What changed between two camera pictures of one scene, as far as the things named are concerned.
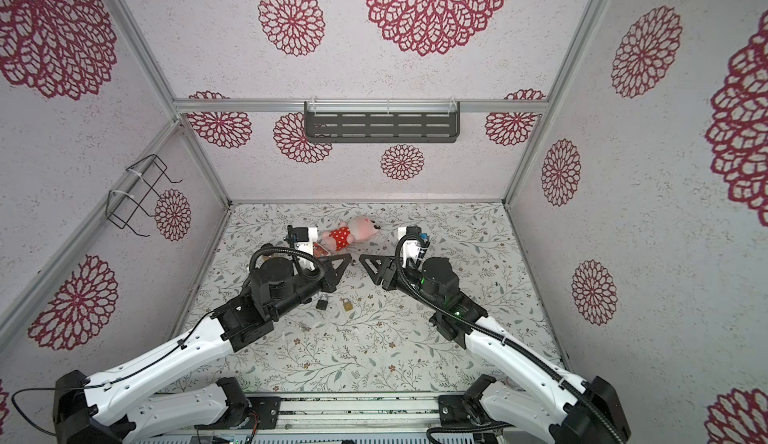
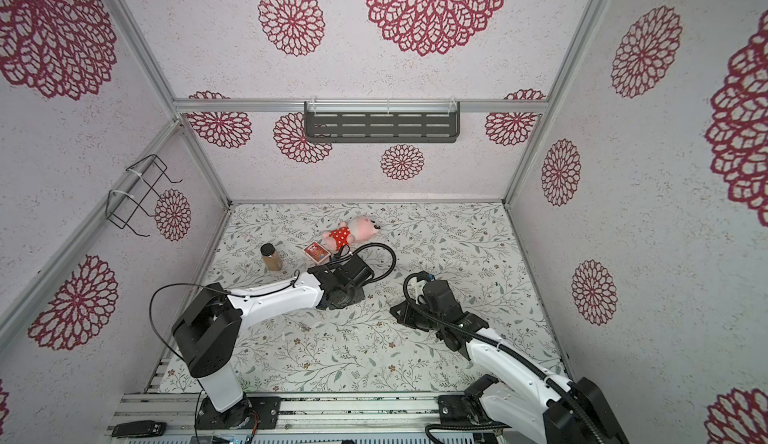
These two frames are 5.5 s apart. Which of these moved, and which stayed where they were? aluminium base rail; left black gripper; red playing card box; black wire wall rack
Moved: left black gripper
Stayed: red playing card box; aluminium base rail; black wire wall rack
